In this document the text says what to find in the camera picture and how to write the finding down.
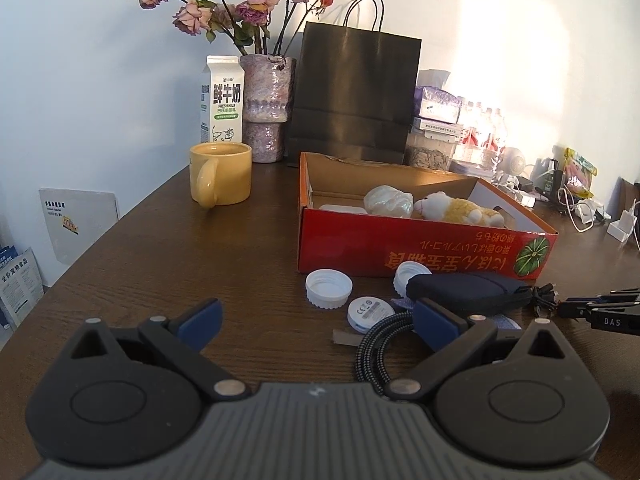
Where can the purple grey cloth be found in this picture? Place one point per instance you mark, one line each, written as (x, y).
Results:
(502, 321)

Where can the pearly white ball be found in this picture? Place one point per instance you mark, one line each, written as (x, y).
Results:
(387, 200)

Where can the red cardboard box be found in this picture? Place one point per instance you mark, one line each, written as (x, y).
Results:
(400, 255)

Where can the white and yellow plush toy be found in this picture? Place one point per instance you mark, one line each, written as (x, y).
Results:
(460, 207)

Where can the purple tissue pack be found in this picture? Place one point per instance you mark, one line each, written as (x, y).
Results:
(437, 105)

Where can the yellow mug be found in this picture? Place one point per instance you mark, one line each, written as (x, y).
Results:
(230, 175)

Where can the white case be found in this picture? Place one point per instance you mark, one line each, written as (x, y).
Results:
(342, 208)

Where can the white robot-shaped speaker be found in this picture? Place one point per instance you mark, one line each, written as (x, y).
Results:
(512, 162)

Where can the brown paper scrap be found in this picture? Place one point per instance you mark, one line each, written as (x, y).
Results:
(345, 337)

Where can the blue and white leaflet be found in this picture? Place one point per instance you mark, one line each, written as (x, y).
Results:
(20, 285)

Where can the white round puck device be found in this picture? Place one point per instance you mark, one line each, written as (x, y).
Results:
(370, 312)

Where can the purple textured vase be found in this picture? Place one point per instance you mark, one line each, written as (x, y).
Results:
(265, 110)

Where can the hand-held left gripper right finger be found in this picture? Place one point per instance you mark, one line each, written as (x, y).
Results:
(435, 322)

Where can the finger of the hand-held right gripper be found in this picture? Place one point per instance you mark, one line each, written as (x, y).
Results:
(575, 307)
(622, 291)

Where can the white plastic bottle cap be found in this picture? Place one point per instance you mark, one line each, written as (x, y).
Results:
(407, 275)
(327, 287)

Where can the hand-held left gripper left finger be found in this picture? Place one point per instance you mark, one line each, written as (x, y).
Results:
(202, 320)

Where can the clear container of seeds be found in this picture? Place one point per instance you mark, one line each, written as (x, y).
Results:
(430, 155)

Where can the pack of water bottles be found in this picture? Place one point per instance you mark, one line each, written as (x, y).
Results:
(480, 135)

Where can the dark green small bottle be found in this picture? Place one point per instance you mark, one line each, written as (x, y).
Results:
(552, 180)

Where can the crumpled white plastic bag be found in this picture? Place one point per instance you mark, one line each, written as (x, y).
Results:
(595, 210)

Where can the black paper bag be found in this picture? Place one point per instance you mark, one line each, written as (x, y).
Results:
(350, 95)

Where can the white flat box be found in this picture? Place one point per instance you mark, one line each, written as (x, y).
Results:
(435, 127)

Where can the yellow snack bag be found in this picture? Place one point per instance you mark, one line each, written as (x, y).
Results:
(580, 172)

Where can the dark navy zip pouch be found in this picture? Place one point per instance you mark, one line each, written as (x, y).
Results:
(467, 292)

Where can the white milk carton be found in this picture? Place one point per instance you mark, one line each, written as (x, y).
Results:
(222, 100)

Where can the white plug adapter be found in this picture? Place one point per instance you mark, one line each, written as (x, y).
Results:
(620, 227)

